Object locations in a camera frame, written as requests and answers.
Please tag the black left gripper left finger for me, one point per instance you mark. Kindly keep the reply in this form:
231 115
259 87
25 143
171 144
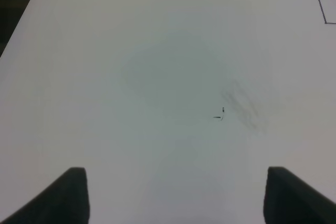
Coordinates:
66 200

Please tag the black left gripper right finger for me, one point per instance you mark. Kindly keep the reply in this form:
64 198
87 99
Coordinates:
288 199

